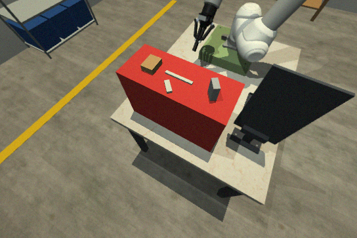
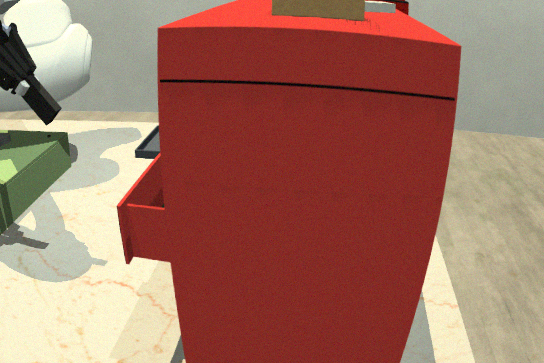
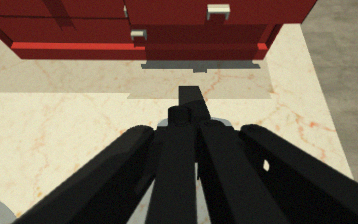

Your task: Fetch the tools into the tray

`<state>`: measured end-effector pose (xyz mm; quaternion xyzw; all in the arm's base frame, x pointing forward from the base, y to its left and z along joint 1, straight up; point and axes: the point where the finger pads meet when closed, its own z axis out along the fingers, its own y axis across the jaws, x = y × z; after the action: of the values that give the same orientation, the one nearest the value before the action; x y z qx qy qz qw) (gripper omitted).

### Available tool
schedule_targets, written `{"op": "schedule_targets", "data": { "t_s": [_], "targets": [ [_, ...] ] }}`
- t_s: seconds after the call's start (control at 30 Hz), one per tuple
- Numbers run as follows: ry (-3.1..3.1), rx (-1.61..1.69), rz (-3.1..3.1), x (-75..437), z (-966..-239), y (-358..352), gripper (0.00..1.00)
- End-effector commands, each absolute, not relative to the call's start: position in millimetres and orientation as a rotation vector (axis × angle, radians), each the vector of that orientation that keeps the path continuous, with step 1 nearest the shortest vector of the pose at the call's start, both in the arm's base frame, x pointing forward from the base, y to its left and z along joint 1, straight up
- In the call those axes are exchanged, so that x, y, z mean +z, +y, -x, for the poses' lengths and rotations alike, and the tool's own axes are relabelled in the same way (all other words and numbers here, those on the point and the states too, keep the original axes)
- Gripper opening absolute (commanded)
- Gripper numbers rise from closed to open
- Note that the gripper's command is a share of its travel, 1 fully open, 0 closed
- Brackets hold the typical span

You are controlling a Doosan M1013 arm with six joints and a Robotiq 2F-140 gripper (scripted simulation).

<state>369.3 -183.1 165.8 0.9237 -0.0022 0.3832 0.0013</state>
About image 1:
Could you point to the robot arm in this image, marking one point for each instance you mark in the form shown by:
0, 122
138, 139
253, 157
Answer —
254, 34

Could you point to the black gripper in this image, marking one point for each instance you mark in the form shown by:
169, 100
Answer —
200, 36

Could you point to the tan rectangular block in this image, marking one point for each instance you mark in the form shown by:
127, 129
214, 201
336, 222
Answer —
151, 64

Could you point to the red tool chest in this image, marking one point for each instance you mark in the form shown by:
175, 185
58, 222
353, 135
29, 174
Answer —
187, 111

